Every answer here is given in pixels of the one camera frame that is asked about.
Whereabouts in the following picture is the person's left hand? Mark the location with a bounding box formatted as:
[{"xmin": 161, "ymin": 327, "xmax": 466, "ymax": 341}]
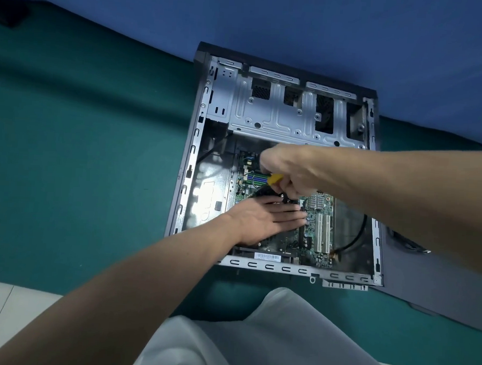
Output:
[{"xmin": 225, "ymin": 195, "xmax": 310, "ymax": 252}]

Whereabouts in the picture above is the person's right hand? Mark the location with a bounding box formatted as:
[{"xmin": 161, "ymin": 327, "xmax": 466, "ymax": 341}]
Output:
[{"xmin": 256, "ymin": 142, "xmax": 329, "ymax": 204}]

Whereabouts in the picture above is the black processor cooler fan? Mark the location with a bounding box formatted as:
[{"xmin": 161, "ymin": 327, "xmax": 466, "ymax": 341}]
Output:
[{"xmin": 246, "ymin": 186, "xmax": 307, "ymax": 217}]

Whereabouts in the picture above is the silver metal drive cage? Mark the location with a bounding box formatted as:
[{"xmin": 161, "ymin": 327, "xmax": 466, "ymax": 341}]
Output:
[{"xmin": 226, "ymin": 68, "xmax": 373, "ymax": 152}]

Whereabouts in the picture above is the green motherboard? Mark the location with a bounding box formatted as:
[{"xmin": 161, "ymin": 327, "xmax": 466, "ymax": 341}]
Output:
[{"xmin": 230, "ymin": 149, "xmax": 343, "ymax": 271}]

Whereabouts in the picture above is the desktop computer case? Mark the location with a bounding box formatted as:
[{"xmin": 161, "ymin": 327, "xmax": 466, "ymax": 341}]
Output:
[{"xmin": 161, "ymin": 39, "xmax": 397, "ymax": 294}]

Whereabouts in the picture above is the black data cable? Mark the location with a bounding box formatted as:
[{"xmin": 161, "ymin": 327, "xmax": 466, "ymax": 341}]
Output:
[{"xmin": 385, "ymin": 227, "xmax": 434, "ymax": 256}]

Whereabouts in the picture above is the black side panel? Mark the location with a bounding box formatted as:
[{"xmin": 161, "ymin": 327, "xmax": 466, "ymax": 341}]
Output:
[{"xmin": 371, "ymin": 219, "xmax": 482, "ymax": 335}]

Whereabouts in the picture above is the person's right forearm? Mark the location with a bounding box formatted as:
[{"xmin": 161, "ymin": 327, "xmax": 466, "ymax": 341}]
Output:
[{"xmin": 300, "ymin": 141, "xmax": 482, "ymax": 279}]

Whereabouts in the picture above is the person's left forearm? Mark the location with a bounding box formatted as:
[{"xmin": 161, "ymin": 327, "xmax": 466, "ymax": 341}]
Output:
[{"xmin": 0, "ymin": 202, "xmax": 245, "ymax": 365}]

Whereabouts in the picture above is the person's white shirt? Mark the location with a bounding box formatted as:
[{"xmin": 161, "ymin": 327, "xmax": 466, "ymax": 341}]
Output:
[{"xmin": 128, "ymin": 279, "xmax": 414, "ymax": 365}]

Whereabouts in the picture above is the blue cloth curtain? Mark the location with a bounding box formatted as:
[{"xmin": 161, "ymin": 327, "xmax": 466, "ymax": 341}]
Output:
[{"xmin": 0, "ymin": 0, "xmax": 482, "ymax": 150}]

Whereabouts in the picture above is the green floor mat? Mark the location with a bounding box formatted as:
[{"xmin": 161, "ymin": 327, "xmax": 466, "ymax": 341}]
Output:
[{"xmin": 0, "ymin": 0, "xmax": 482, "ymax": 365}]

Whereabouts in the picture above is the black flat base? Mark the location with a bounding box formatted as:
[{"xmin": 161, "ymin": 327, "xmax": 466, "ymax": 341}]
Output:
[{"xmin": 0, "ymin": 0, "xmax": 30, "ymax": 30}]

